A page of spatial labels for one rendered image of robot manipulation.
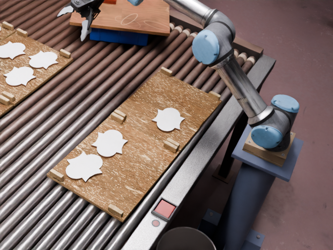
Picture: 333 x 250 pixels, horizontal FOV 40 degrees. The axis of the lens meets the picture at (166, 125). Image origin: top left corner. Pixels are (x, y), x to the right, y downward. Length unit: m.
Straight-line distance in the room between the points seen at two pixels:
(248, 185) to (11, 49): 1.30
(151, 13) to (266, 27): 2.36
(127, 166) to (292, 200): 1.59
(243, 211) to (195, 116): 0.58
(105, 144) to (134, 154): 0.12
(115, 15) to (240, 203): 1.15
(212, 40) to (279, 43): 2.81
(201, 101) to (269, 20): 2.77
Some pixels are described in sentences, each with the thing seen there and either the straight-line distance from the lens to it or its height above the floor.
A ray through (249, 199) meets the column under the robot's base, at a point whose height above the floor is 0.58.
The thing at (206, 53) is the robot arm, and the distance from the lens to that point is 1.76.
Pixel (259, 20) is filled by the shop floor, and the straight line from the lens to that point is 4.78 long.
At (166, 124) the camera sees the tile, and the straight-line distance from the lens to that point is 1.99.
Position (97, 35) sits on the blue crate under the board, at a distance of 2.44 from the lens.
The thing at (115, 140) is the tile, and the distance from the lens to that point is 1.89.
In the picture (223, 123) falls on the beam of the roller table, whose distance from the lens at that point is 2.11.
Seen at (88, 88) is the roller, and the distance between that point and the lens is 2.16.
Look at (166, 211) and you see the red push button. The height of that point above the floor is 0.93.
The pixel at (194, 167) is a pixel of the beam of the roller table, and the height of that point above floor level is 0.91.
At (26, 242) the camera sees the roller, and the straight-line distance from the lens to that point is 1.65.
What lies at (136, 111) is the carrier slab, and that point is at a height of 0.94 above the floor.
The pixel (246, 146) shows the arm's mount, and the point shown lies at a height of 0.90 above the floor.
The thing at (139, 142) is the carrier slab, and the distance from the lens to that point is 1.91.
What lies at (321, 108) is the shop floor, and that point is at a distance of 3.94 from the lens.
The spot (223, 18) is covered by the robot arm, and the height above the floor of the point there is 1.40.
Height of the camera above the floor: 2.34
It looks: 44 degrees down
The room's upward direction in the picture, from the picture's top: 11 degrees clockwise
